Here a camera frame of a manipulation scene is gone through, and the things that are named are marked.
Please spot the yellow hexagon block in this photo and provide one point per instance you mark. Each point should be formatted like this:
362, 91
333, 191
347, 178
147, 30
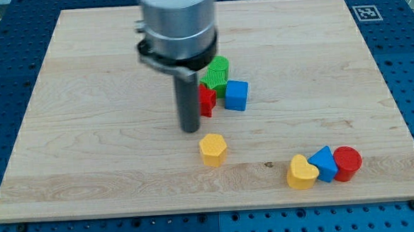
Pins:
213, 149

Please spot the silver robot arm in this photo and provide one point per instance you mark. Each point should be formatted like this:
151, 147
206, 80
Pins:
180, 35

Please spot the red star block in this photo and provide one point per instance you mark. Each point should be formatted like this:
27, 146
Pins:
207, 100

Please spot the green star block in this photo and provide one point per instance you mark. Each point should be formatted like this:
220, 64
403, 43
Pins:
216, 80

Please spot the blue cube block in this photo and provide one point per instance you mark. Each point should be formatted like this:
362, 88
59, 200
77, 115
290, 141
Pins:
236, 95

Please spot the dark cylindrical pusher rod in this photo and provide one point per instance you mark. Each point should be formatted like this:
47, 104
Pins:
188, 103

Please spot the green cylinder block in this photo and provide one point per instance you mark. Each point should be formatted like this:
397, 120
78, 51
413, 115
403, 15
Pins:
219, 66

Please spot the wooden board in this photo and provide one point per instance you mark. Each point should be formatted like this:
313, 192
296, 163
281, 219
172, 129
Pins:
101, 139

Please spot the yellow heart block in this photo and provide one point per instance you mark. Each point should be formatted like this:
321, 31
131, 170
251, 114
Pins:
301, 174

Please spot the blue triangle block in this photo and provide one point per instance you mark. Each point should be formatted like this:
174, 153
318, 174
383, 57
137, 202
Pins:
324, 161

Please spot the red cylinder block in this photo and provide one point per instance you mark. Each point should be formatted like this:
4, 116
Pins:
348, 161

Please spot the white fiducial marker tag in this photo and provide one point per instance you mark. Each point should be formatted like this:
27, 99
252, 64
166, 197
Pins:
367, 13

